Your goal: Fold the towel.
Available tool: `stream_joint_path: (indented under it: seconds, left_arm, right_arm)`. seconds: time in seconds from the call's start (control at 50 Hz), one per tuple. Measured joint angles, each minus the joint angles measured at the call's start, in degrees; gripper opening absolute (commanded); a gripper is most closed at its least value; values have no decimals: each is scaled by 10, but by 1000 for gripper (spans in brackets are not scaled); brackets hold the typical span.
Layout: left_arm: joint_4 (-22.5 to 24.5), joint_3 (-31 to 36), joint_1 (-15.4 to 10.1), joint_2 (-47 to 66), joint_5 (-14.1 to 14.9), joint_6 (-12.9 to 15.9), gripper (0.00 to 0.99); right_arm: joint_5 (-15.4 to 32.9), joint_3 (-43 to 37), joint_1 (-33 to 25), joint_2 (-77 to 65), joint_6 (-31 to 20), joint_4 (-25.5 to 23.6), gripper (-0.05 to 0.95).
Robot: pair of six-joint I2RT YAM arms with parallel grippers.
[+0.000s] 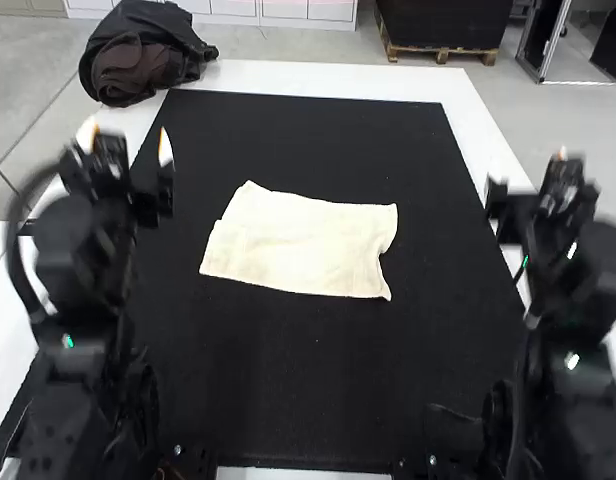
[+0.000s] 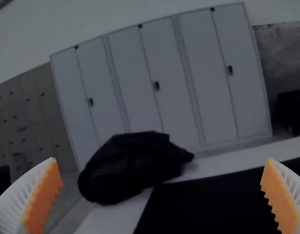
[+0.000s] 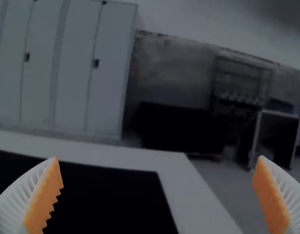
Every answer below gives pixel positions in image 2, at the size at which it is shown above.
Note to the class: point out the black mat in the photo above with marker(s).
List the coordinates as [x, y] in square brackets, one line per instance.
[213, 207]

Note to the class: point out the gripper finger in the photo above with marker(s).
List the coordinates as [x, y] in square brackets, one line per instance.
[284, 200]
[30, 202]

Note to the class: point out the grey cupboard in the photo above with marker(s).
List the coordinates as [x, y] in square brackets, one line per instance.
[74, 97]
[140, 85]
[213, 73]

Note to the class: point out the black bag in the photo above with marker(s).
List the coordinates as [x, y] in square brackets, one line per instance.
[130, 170]

